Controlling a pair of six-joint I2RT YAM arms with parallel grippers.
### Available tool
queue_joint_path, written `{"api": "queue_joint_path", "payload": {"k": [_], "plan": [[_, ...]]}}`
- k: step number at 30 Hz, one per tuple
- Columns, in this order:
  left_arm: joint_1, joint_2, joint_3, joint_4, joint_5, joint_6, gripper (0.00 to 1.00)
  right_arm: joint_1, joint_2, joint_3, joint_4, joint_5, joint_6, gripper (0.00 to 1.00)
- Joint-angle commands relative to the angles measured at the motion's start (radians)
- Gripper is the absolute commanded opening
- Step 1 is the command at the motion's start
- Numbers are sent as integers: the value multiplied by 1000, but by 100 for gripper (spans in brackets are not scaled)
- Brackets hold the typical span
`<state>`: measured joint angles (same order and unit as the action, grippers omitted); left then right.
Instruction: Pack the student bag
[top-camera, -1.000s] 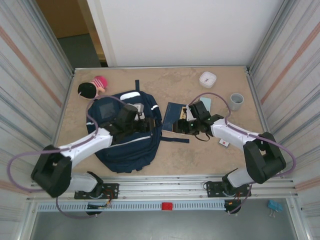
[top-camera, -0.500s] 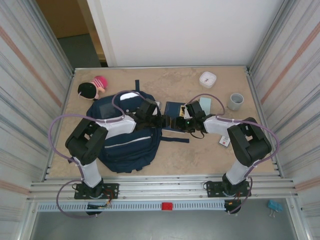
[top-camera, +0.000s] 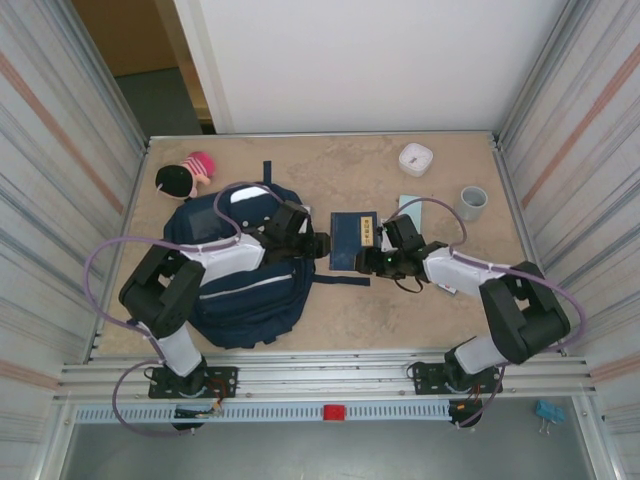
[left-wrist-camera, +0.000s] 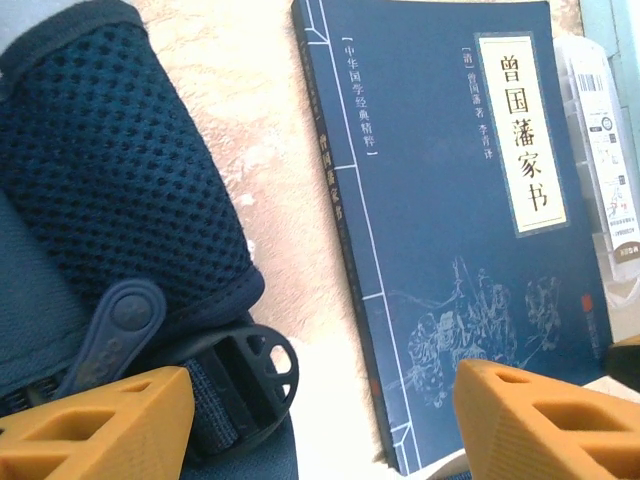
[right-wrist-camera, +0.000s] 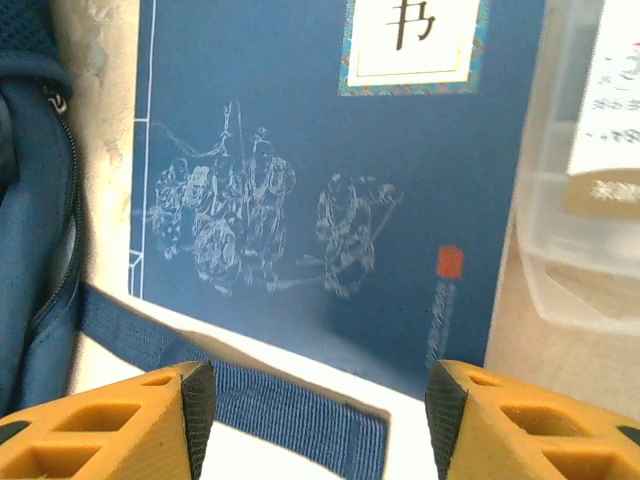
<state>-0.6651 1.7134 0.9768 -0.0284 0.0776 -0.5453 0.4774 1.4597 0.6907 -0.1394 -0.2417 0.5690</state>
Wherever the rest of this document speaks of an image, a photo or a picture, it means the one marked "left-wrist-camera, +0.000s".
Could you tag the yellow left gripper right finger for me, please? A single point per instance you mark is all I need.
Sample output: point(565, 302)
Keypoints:
point(550, 440)

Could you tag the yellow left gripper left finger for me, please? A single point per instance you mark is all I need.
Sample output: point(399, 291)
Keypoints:
point(100, 435)

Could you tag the navy blue backpack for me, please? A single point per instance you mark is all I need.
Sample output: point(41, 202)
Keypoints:
point(110, 175)

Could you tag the dark blue paperback book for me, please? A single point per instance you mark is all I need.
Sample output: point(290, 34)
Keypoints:
point(435, 200)

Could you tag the clear plastic box with barcode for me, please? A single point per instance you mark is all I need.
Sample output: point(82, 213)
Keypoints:
point(600, 150)

